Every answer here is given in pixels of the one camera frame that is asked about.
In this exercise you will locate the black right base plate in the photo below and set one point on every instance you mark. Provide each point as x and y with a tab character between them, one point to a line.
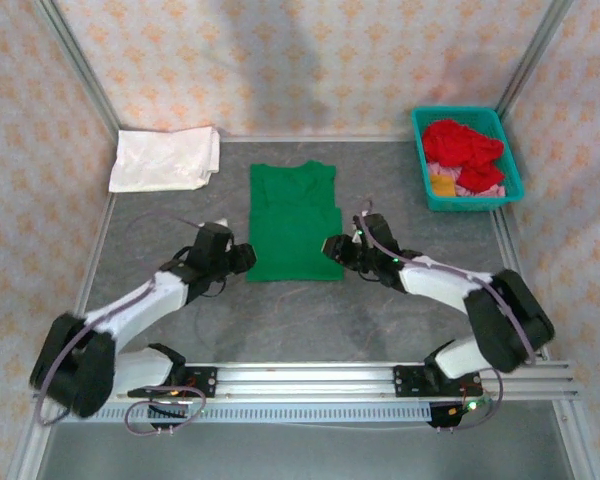
410	381

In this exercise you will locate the green t-shirt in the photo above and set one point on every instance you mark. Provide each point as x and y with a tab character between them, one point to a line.
295	235

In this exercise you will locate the pink t-shirt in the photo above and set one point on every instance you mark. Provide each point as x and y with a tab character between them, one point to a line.
442	170

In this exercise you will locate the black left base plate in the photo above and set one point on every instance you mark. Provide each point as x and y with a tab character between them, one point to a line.
205	382

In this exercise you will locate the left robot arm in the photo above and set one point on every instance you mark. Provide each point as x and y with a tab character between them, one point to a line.
130	315

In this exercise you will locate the red t-shirt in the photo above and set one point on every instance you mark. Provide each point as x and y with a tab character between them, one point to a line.
455	145

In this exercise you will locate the aluminium frame post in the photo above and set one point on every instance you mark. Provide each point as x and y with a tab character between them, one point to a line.
530	60
80	65

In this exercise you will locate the orange t-shirt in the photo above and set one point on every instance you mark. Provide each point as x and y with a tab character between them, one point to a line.
442	186

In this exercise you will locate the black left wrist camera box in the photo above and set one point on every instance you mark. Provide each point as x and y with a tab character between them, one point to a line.
212	240

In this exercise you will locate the white folded t-shirt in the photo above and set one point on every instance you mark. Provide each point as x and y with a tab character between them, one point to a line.
160	157

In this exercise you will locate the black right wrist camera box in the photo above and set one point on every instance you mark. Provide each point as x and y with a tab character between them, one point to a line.
377	232

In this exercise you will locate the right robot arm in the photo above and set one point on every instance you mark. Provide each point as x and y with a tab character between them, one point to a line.
430	280

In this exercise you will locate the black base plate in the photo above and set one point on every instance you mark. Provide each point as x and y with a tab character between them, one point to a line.
205	382
410	381

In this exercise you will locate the aluminium mounting rail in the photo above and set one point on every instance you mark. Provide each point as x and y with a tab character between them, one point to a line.
305	380

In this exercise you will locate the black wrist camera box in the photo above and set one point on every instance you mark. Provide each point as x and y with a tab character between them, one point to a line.
212	240
377	232

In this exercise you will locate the teal plastic basket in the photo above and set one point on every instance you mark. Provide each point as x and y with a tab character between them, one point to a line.
511	165

